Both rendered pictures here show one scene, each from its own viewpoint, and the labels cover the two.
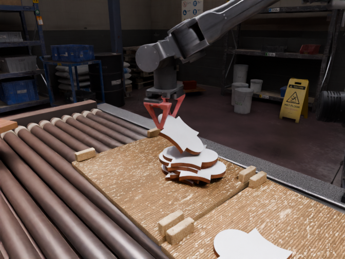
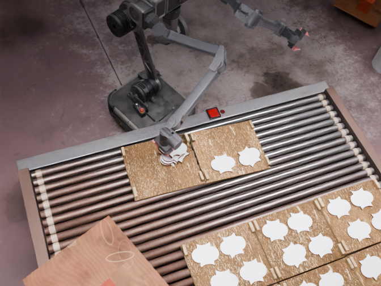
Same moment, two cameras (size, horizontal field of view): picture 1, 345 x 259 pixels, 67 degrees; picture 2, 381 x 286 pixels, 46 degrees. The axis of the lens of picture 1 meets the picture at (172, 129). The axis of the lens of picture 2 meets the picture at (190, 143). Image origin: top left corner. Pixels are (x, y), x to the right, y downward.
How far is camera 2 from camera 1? 225 cm
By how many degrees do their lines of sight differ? 64
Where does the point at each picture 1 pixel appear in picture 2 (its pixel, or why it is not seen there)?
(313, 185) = (198, 119)
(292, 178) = (190, 122)
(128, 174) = (160, 179)
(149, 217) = (193, 181)
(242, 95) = not seen: outside the picture
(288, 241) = (220, 150)
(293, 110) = not seen: outside the picture
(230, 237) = (214, 164)
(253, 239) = (217, 159)
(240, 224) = (208, 158)
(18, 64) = not seen: outside the picture
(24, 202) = (159, 222)
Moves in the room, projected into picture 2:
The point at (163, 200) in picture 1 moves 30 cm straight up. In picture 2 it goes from (185, 173) to (191, 147)
